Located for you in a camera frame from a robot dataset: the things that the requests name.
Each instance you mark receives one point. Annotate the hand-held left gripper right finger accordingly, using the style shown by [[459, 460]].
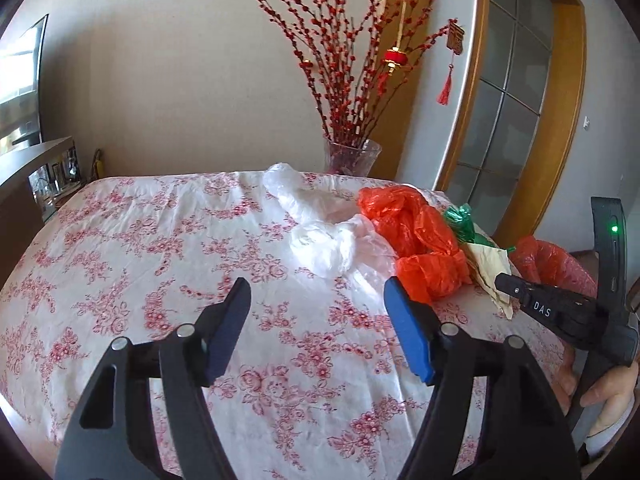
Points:
[[410, 330]]

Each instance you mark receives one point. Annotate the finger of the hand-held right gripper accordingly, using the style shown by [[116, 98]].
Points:
[[540, 305]]

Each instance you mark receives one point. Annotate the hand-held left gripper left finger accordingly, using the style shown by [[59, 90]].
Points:
[[230, 325]]

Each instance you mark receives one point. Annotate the red plastic bin liner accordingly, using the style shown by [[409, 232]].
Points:
[[550, 265]]

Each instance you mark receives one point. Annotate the orange-red plastic bag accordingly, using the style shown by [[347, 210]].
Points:
[[400, 210], [430, 276]]

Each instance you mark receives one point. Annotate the beige paper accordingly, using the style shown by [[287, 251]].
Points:
[[492, 265]]

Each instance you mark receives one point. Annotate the dark green plastic bag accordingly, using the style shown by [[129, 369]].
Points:
[[462, 220]]

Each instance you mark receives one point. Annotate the clear white plastic bag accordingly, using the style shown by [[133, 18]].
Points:
[[320, 250]]

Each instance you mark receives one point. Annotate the person's right hand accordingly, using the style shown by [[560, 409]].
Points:
[[612, 385]]

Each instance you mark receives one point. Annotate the pink floral tablecloth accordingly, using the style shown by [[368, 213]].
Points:
[[150, 260]]

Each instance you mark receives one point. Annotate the glass vase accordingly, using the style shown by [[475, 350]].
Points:
[[350, 157]]

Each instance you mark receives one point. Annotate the yellowish upright object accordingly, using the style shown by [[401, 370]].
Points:
[[98, 162]]

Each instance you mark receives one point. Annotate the frosted glass door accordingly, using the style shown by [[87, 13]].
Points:
[[505, 85]]

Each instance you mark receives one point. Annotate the group of small glass ornaments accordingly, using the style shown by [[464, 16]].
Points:
[[55, 175]]

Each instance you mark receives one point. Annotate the red berry branches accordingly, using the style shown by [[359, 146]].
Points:
[[345, 100]]

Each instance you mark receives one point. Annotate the dark wooden cabinet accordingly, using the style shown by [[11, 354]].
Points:
[[20, 200]]

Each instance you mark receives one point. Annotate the flat screen television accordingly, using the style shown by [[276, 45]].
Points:
[[20, 85]]

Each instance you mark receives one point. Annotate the wooden door frame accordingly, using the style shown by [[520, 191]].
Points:
[[565, 110]]

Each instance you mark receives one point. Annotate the wooden wall trim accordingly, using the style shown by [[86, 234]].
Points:
[[395, 130]]

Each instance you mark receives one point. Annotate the red tasselled wall ornament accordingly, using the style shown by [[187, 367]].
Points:
[[455, 40]]

